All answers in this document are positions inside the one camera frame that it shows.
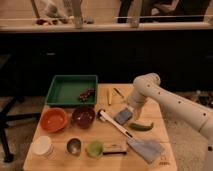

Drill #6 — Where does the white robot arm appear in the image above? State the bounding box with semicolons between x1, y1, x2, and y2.
128;73;213;139

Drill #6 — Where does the black office chair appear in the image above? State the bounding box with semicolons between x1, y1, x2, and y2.
0;53;43;164

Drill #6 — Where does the orange bowl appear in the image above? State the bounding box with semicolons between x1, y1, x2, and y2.
40;108;68;133

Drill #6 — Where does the green chili pepper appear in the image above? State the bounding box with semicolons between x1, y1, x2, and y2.
129;122;154;132

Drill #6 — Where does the small metal cup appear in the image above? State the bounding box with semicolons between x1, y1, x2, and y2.
66;138;81;156

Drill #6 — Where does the blue sponge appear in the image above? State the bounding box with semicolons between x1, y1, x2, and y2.
114;108;133;125

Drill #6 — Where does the black handled brush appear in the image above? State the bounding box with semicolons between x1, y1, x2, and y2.
103;144;127;155

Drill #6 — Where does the brown item in tray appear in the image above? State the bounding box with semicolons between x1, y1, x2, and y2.
79;88;95;102

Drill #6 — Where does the dark red bowl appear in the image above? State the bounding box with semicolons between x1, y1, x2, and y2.
71;106;96;129

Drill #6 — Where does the green plastic cup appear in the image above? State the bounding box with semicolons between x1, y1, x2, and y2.
86;141;103;158

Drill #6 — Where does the white paper cup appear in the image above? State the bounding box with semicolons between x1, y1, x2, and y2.
32;136;53;156

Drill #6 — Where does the green plastic tray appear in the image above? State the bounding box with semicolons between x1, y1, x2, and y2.
45;75;98;106

